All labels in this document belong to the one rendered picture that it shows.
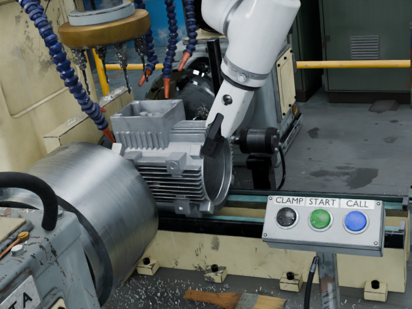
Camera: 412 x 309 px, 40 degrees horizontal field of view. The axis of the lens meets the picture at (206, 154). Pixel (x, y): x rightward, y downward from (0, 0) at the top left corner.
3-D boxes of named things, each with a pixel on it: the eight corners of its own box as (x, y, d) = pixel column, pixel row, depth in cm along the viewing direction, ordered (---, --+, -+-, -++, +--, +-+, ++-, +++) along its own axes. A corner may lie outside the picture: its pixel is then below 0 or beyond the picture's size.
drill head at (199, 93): (138, 177, 142) (116, 82, 132) (198, 118, 176) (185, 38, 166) (231, 181, 132) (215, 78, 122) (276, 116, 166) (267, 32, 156)
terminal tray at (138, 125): (116, 149, 118) (108, 118, 115) (140, 130, 126) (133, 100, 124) (167, 151, 113) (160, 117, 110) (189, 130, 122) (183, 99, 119)
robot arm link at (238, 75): (262, 81, 93) (255, 96, 95) (276, 65, 100) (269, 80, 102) (217, 59, 94) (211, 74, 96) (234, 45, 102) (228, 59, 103)
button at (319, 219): (310, 230, 83) (308, 227, 81) (312, 211, 84) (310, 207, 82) (331, 232, 82) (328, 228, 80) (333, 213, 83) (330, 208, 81)
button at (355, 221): (345, 233, 81) (343, 229, 79) (346, 213, 82) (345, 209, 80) (366, 235, 80) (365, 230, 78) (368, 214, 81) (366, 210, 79)
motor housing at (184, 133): (121, 223, 120) (102, 141, 113) (161, 182, 136) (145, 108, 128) (208, 230, 112) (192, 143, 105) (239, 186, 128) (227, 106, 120)
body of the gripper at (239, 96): (254, 91, 94) (230, 144, 100) (270, 73, 102) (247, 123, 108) (214, 71, 95) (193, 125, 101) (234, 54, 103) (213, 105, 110)
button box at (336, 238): (268, 248, 88) (259, 238, 84) (275, 206, 91) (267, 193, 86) (383, 258, 81) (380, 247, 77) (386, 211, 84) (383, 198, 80)
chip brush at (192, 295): (180, 303, 112) (179, 300, 111) (190, 287, 116) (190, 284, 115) (280, 319, 103) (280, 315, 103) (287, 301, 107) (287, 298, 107)
